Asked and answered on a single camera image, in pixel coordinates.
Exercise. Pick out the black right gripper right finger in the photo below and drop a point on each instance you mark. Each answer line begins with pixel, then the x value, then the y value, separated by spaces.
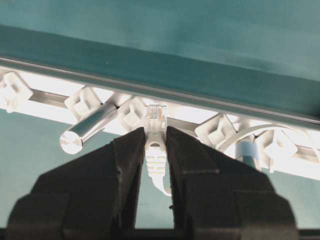
pixel 216 197

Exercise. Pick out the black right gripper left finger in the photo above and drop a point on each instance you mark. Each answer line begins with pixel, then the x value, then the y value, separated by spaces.
pixel 93 197

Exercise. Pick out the aluminium extrusion frame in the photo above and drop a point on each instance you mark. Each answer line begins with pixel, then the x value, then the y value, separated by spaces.
pixel 287 142

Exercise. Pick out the aluminium pin with blue tape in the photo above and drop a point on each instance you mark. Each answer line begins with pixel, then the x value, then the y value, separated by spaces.
pixel 247 153

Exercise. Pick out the aluminium pin near rail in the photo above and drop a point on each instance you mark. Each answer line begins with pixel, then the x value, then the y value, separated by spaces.
pixel 73 139

